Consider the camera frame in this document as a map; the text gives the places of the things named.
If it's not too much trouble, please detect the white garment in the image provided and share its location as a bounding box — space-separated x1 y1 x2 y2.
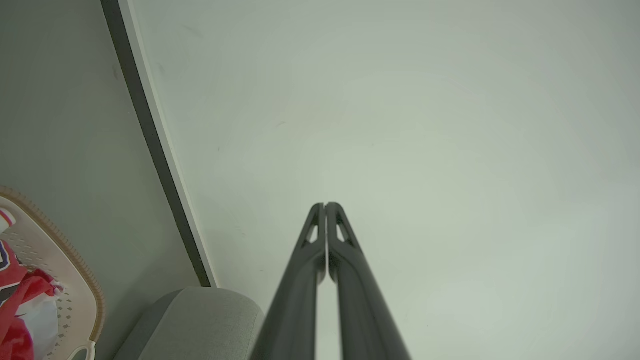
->
15 295 60 359

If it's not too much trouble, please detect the black baseboard strip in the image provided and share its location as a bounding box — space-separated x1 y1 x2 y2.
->
100 0 213 289

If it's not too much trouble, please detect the red garment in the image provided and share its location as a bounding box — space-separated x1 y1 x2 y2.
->
0 269 63 360

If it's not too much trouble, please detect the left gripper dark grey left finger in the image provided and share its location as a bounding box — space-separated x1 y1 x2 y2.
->
250 202 327 360

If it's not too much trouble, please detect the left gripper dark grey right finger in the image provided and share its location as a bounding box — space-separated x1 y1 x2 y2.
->
326 201 412 360

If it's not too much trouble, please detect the grey fabric sofa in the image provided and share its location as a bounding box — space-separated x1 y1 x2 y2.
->
113 286 265 360

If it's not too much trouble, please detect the cream laundry basket, brown rim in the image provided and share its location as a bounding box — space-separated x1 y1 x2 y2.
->
0 186 106 360

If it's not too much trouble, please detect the red white blue striped jersey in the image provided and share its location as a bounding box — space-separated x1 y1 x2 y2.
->
0 209 28 301

